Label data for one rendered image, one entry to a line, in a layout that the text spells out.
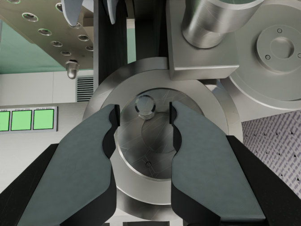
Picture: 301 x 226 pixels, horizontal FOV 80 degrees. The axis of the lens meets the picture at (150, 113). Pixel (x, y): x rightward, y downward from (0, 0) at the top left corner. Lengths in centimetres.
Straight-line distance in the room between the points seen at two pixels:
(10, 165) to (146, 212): 49
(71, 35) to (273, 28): 36
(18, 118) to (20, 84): 307
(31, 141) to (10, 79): 323
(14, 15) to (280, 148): 48
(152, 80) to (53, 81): 324
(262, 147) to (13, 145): 59
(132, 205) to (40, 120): 44
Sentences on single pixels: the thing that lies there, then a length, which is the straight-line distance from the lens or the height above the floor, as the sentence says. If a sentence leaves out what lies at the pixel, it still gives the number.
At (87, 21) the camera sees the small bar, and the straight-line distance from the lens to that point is 38.
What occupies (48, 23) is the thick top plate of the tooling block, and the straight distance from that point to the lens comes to 42.
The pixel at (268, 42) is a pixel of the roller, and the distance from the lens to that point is 22.
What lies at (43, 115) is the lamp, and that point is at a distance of 57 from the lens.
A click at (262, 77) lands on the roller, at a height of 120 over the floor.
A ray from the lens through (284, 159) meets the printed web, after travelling 32.
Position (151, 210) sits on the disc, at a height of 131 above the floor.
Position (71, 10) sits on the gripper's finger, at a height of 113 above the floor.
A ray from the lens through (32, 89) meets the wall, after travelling 352.
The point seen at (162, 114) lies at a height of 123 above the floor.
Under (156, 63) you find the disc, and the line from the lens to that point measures 18.
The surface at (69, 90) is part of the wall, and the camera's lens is 322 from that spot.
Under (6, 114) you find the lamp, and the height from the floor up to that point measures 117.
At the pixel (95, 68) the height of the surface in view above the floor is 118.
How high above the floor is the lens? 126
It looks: 9 degrees down
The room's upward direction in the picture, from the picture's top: 177 degrees clockwise
